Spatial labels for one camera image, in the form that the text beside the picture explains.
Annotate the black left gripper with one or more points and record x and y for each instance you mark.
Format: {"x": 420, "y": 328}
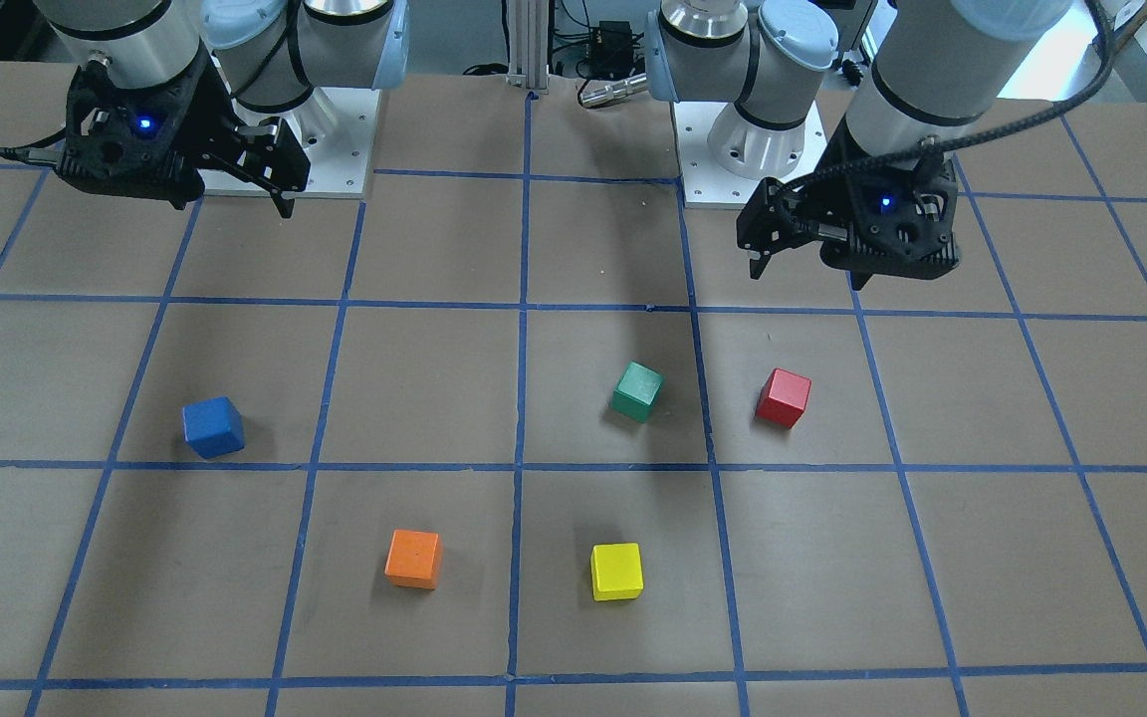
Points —
{"x": 825, "y": 192}

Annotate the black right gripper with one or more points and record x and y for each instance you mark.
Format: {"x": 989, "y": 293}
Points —
{"x": 207, "y": 121}

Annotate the red wooden block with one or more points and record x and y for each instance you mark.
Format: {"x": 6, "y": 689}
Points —
{"x": 783, "y": 399}

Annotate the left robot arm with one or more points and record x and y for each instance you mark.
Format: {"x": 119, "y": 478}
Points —
{"x": 939, "y": 70}

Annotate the green wooden block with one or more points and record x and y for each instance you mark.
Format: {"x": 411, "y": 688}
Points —
{"x": 636, "y": 391}

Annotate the blue wooden block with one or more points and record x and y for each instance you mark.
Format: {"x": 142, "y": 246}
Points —
{"x": 213, "y": 427}

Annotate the yellow wooden block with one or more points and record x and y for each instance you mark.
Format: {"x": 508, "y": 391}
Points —
{"x": 616, "y": 571}

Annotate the orange wooden block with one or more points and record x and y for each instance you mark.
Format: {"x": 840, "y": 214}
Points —
{"x": 414, "y": 559}

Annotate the silver cylindrical connector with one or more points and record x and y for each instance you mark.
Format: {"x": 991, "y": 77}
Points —
{"x": 613, "y": 92}

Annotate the black electronics box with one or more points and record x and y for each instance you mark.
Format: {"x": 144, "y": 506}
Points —
{"x": 610, "y": 49}

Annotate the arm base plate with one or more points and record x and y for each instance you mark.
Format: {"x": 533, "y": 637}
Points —
{"x": 336, "y": 128}
{"x": 713, "y": 159}

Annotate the aluminium frame post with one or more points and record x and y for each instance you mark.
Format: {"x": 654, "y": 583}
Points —
{"x": 528, "y": 44}

